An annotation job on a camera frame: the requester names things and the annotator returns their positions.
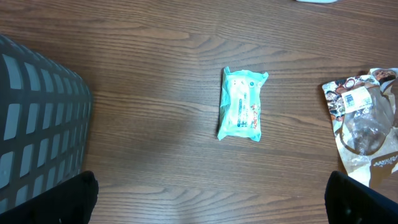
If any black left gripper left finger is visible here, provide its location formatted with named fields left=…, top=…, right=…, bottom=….
left=1, top=171, right=99, bottom=224

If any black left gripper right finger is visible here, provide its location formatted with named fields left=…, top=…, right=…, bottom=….
left=325, top=171, right=397, bottom=224

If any brown white snack pouch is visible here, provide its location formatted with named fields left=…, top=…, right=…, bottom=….
left=322, top=68, right=397, bottom=188

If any teal long snack packet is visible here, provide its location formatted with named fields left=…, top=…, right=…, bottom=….
left=217, top=67, right=269, bottom=142

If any white barcode scanner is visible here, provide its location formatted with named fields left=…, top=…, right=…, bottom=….
left=296, top=0, right=338, bottom=4

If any grey plastic mesh basket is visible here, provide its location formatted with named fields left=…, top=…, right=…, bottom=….
left=1, top=35, right=93, bottom=212

